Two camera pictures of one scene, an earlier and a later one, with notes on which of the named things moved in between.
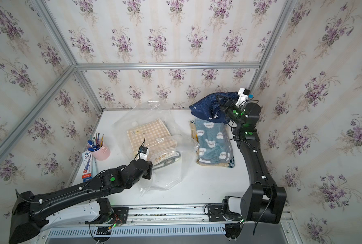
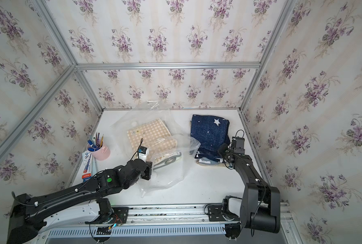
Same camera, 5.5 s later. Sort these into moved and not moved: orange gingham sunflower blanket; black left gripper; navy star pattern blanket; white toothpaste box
Moved: navy star pattern blanket
Not moved: black left gripper; white toothpaste box; orange gingham sunflower blanket
